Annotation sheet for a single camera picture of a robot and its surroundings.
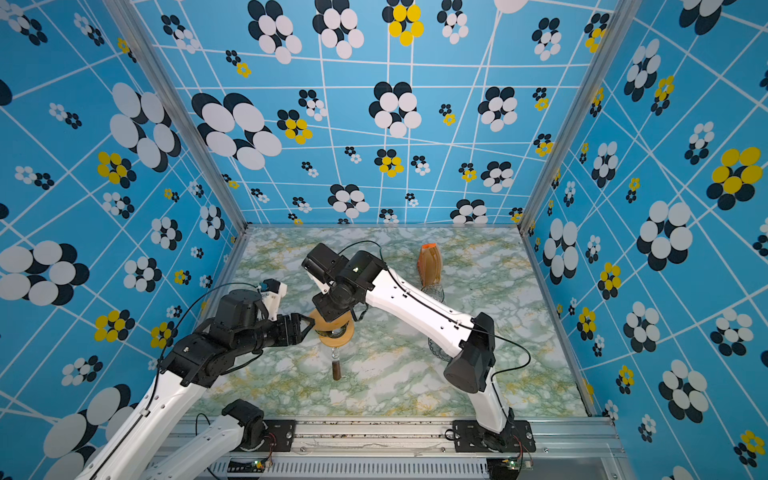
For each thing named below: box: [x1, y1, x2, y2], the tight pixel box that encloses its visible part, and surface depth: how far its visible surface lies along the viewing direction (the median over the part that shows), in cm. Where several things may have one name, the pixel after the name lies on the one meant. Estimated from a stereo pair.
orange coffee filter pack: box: [418, 243, 443, 287], surface depth 102 cm
